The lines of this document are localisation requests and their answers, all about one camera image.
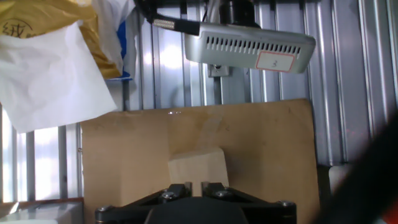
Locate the brown cardboard sheet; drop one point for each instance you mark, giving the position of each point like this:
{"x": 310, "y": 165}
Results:
{"x": 124, "y": 155}

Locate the blue package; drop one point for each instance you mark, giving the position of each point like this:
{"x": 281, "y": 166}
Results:
{"x": 122, "y": 40}

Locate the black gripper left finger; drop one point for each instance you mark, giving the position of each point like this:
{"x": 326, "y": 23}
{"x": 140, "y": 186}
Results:
{"x": 140, "y": 205}

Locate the light wooden block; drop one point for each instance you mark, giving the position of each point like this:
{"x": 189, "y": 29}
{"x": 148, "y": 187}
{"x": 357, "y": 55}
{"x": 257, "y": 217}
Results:
{"x": 199, "y": 168}

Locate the small metal angle bracket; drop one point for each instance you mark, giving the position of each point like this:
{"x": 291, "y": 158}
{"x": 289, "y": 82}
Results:
{"x": 219, "y": 71}

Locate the white crumpled paper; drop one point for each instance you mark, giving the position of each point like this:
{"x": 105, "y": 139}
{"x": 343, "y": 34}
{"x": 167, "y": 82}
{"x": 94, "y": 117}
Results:
{"x": 46, "y": 77}

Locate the silver depth camera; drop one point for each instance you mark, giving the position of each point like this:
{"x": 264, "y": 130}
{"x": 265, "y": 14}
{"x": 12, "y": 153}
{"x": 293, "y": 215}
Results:
{"x": 230, "y": 60}

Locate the white plastic bag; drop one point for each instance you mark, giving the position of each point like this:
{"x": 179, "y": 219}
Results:
{"x": 109, "y": 25}

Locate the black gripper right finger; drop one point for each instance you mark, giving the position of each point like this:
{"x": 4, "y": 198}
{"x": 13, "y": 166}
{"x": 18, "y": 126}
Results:
{"x": 258, "y": 208}

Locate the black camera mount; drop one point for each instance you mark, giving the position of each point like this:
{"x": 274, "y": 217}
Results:
{"x": 239, "y": 14}

